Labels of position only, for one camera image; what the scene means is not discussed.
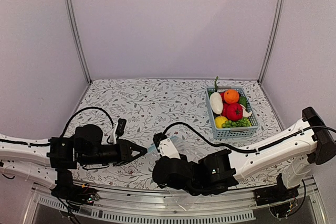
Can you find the right aluminium frame post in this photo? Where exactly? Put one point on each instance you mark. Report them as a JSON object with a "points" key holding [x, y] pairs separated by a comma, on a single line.
{"points": [[271, 40]]}

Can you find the green toy grapes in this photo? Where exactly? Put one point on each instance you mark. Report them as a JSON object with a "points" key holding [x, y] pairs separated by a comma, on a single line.
{"points": [[244, 122]]}

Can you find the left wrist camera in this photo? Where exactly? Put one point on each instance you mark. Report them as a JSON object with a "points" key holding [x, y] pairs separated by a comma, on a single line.
{"points": [[119, 127]]}

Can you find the green toy pepper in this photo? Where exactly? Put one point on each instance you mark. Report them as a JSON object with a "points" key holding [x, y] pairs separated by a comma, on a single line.
{"points": [[243, 101]]}

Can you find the clear zip top bag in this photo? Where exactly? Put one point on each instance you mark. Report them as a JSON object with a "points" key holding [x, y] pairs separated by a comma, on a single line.
{"points": [[193, 153]]}

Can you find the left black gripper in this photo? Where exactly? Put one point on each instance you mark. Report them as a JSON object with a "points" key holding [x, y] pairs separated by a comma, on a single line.
{"points": [[124, 156]]}

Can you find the left aluminium frame post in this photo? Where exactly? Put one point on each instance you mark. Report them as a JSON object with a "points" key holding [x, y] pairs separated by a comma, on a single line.
{"points": [[77, 40]]}

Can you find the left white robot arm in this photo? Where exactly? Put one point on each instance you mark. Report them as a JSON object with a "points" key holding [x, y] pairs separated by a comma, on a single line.
{"points": [[84, 148]]}

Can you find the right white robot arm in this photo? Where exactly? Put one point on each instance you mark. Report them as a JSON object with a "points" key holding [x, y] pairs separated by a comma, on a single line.
{"points": [[308, 141]]}

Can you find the blue plastic basket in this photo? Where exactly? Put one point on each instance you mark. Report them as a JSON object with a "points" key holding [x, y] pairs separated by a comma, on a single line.
{"points": [[230, 132]]}

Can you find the floral table mat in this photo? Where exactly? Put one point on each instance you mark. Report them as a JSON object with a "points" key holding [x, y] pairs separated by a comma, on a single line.
{"points": [[149, 106]]}

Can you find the front aluminium rail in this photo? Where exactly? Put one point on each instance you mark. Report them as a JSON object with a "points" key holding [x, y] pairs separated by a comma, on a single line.
{"points": [[125, 205]]}

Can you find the orange toy fruit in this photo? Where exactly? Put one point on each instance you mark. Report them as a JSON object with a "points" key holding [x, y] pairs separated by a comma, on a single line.
{"points": [[231, 96]]}

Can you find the red toy tomato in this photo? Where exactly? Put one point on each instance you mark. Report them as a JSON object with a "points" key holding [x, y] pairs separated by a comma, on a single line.
{"points": [[233, 112]]}

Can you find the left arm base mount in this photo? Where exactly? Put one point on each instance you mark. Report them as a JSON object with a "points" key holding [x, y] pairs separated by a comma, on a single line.
{"points": [[72, 196]]}

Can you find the white toy garlic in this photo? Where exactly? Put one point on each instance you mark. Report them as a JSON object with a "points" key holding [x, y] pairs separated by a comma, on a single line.
{"points": [[246, 114]]}

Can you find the aluminium frame post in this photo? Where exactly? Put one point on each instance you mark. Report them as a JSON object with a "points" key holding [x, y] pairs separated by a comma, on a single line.
{"points": [[271, 40], [77, 40]]}

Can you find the yellow toy lemon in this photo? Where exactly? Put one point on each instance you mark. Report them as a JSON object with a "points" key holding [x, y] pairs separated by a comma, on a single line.
{"points": [[220, 122]]}

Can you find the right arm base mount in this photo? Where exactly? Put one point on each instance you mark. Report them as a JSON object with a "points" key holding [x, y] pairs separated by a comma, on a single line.
{"points": [[279, 193]]}

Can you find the white toy radish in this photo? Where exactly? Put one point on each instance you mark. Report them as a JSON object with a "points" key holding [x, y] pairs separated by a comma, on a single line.
{"points": [[215, 99]]}

